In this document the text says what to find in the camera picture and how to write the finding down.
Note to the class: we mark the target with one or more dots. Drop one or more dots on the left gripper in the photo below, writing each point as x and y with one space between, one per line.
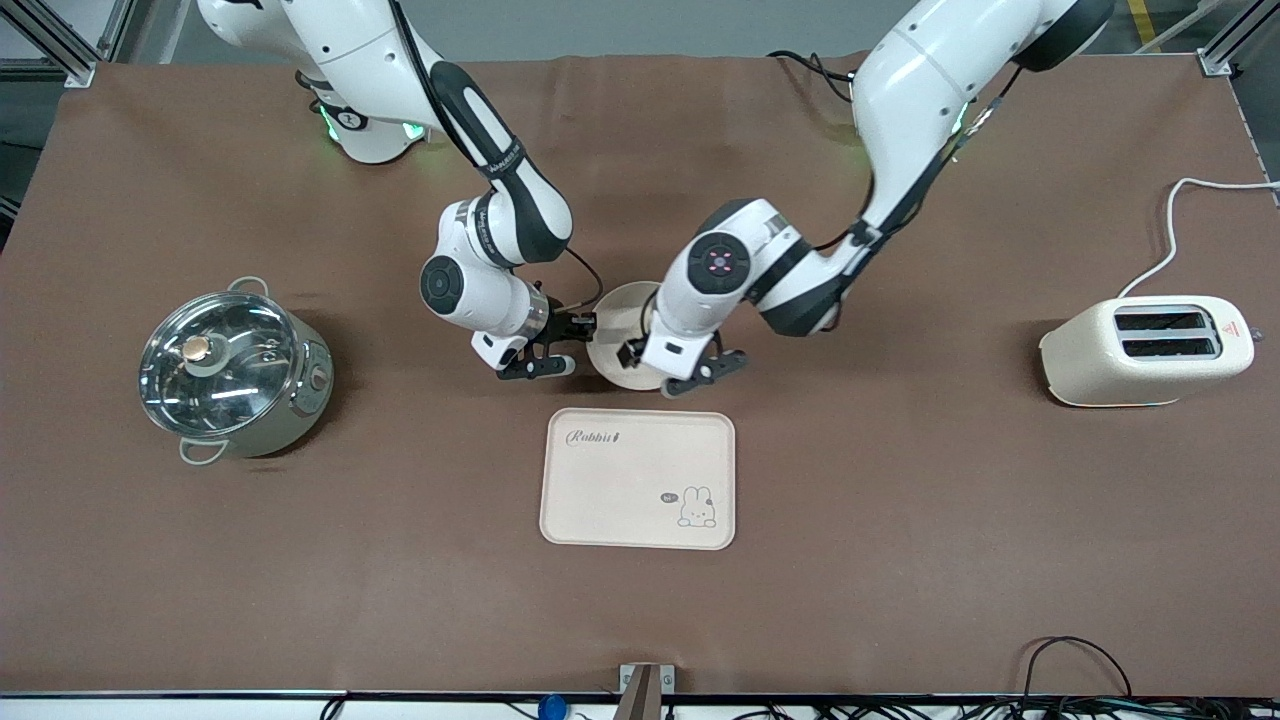
632 352

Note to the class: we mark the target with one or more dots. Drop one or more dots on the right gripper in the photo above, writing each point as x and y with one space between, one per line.
566 325

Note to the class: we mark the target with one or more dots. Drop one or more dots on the cream round plate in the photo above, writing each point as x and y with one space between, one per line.
612 352

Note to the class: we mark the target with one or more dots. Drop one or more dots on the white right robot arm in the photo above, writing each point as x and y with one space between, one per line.
350 50

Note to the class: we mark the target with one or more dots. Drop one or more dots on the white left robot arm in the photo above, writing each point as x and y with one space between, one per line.
920 90

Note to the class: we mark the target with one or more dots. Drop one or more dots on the cream rabbit print tray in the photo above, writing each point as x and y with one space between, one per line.
620 490

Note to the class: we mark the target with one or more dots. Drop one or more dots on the brown table mat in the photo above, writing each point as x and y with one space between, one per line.
640 610

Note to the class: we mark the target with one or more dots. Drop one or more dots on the pale green electric pot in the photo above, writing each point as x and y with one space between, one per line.
300 400

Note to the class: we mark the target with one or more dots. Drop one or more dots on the blue round knob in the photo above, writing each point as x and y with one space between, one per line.
551 708

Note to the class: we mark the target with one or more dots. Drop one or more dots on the glass pot lid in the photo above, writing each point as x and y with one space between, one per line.
220 380

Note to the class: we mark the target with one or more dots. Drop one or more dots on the cream two-slot toaster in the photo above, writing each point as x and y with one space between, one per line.
1120 375

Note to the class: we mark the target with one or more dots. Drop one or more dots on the grey metal bracket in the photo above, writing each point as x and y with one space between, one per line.
645 685

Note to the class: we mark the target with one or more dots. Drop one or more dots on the aluminium frame profile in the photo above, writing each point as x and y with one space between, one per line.
75 68
1225 55

